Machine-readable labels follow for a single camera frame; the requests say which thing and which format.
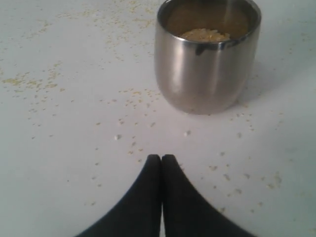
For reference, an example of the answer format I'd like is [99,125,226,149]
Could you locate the stainless steel cup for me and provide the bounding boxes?
[154,0,262,115]

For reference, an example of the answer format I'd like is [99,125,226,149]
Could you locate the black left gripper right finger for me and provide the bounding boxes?
[161,155,253,237]

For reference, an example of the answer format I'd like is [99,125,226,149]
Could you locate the yellow millet grains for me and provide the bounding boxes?
[180,29,230,42]

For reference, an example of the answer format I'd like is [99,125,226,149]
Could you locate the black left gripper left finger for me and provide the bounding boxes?
[78,155,162,237]

